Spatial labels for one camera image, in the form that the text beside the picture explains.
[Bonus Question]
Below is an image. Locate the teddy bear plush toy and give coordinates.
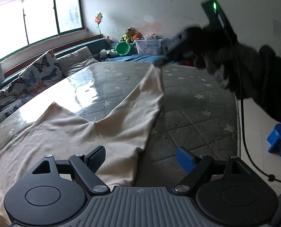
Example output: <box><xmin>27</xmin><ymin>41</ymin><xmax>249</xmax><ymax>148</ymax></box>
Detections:
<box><xmin>120</xmin><ymin>27</ymin><xmax>137</xmax><ymax>43</ymax></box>

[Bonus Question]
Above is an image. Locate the grey plush toy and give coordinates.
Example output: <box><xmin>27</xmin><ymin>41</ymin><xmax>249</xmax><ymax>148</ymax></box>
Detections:
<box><xmin>99</xmin><ymin>49</ymin><xmax>118</xmax><ymax>61</ymax></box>

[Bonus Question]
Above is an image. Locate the beige cushion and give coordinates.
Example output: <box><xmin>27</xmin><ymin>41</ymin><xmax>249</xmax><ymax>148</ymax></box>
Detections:
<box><xmin>57</xmin><ymin>46</ymin><xmax>99</xmax><ymax>77</ymax></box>

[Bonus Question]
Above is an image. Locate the green plastic basin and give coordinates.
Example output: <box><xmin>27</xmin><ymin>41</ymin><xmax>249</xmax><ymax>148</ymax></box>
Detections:
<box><xmin>115</xmin><ymin>42</ymin><xmax>131</xmax><ymax>56</ymax></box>

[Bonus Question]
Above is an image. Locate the clear plastic storage box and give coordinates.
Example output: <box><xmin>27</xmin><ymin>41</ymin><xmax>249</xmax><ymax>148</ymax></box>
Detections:
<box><xmin>135</xmin><ymin>39</ymin><xmax>165</xmax><ymax>55</ymax></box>

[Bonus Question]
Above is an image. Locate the quilted grey star table cover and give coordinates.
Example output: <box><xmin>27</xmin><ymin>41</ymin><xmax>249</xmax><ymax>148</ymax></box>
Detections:
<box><xmin>0</xmin><ymin>62</ymin><xmax>238</xmax><ymax>187</ymax></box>

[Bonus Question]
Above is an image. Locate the blue plastic stool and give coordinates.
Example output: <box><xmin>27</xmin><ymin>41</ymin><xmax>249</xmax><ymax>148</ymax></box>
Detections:
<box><xmin>267</xmin><ymin>124</ymin><xmax>281</xmax><ymax>156</ymax></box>

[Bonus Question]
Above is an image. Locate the orange plush toy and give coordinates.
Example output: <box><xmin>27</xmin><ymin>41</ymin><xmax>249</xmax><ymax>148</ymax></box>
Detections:
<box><xmin>133</xmin><ymin>32</ymin><xmax>142</xmax><ymax>40</ymax></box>

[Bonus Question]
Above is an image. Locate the blue bench mattress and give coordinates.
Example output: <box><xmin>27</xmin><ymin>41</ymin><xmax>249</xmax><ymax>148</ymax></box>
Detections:
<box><xmin>105</xmin><ymin>54</ymin><xmax>163</xmax><ymax>63</ymax></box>

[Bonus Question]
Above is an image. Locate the colourful pinwheel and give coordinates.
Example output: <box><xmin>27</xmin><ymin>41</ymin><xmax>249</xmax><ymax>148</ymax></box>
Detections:
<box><xmin>94</xmin><ymin>11</ymin><xmax>103</xmax><ymax>36</ymax></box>

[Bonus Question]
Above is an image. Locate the long butterfly print cushion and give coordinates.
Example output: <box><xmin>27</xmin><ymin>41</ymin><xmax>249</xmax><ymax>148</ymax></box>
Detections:
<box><xmin>0</xmin><ymin>77</ymin><xmax>33</xmax><ymax>123</ymax></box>

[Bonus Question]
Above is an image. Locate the black cable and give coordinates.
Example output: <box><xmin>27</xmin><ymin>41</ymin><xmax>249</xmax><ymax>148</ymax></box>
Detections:
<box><xmin>238</xmin><ymin>92</ymin><xmax>281</xmax><ymax>186</ymax></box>

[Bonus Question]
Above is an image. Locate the cream sweatshirt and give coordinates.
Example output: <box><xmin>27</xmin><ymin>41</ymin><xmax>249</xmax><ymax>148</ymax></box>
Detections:
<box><xmin>0</xmin><ymin>66</ymin><xmax>164</xmax><ymax>226</ymax></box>

